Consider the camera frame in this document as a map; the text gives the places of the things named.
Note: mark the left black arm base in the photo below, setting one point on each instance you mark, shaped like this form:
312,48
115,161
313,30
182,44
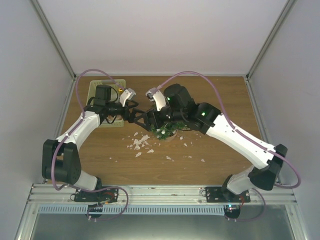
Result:
106,196

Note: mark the grey slotted cable duct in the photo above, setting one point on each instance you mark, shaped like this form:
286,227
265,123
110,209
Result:
217,210

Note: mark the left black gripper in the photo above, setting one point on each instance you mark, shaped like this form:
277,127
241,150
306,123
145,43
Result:
125,116

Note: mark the white ball string lights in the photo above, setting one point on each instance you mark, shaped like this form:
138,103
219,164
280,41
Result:
168,129

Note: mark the pale green perforated basket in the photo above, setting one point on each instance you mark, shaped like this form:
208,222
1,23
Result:
111,122

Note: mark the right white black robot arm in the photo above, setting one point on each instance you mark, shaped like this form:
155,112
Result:
266,159

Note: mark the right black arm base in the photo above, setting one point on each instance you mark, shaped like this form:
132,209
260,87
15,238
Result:
218,194

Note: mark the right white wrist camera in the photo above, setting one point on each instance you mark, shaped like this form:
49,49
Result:
156,96

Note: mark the small green christmas tree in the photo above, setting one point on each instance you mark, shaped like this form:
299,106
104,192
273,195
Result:
154,118

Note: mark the white foil flakes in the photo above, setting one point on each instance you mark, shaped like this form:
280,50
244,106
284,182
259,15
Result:
143,150

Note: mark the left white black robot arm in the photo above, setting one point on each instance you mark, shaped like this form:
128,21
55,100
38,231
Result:
60,157

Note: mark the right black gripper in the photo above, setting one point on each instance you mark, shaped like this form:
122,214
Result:
145,116

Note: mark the aluminium front rail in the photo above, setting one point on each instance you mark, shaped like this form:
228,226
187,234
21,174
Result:
154,195

